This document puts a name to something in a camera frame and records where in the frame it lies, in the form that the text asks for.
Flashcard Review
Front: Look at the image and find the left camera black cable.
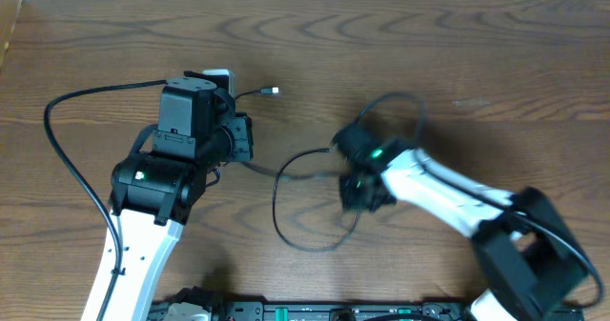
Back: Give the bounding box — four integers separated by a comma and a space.
43, 79, 168, 321

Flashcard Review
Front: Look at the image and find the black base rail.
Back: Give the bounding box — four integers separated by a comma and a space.
152, 301, 585, 321

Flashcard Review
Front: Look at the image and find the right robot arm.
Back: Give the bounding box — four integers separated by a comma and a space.
333, 123, 591, 320

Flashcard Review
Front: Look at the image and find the camera black cable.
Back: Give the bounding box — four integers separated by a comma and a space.
355, 90, 605, 311
43, 79, 168, 321

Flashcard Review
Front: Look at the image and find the right camera black cable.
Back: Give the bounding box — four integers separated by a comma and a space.
355, 90, 605, 311

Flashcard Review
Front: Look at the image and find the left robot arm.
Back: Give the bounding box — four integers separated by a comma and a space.
82, 69, 254, 320

